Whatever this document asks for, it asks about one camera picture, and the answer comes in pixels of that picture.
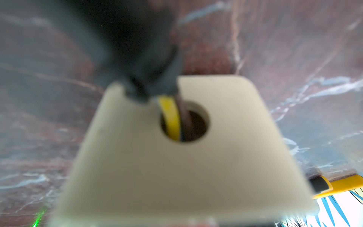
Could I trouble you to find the beige power strip red sockets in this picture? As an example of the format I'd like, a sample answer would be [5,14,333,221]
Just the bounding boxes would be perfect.
[49,75,316,227]

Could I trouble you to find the yellow black toolbox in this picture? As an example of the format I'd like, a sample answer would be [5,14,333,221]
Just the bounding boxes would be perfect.
[309,175,363,199]

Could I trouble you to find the black power strip cord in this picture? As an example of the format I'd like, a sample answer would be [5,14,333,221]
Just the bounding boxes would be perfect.
[48,0,183,103]

